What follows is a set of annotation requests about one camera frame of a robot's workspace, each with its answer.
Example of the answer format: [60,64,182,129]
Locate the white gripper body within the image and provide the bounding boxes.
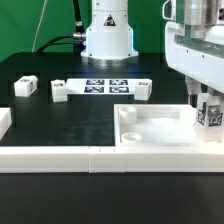
[162,0,224,93]

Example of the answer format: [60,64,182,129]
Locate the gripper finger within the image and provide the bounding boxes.
[185,76,202,108]

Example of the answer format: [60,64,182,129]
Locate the white square tabletop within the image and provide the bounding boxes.
[114,104,207,147]

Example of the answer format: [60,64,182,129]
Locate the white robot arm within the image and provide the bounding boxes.
[81,0,224,105]

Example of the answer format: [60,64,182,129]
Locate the white U-shaped fence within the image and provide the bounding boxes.
[0,107,224,174]

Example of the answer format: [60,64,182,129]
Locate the white base tag plate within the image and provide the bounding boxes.
[66,79,138,95]

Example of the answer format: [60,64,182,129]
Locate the black cable bundle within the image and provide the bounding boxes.
[35,0,86,54]

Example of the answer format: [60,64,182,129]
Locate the white thin cable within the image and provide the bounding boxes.
[31,0,49,53]

